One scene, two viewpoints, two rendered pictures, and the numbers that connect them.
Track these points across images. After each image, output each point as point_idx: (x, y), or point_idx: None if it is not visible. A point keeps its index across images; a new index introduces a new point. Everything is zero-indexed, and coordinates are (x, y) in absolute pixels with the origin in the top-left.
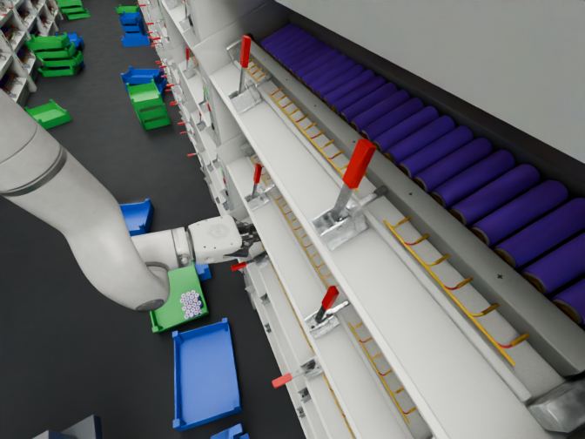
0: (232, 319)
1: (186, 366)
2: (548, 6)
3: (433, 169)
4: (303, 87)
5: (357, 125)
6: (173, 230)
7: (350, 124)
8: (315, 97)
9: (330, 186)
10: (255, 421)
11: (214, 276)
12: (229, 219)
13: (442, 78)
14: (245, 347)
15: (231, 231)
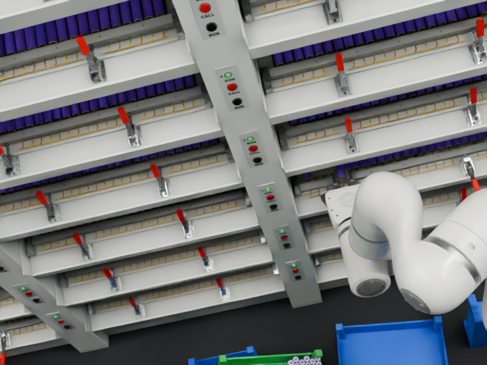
0: (329, 329)
1: None
2: None
3: (472, 9)
4: (375, 43)
5: (425, 27)
6: (348, 227)
7: (422, 29)
8: (390, 39)
9: (451, 53)
10: (452, 313)
11: (257, 350)
12: (333, 192)
13: None
14: (370, 317)
15: (349, 190)
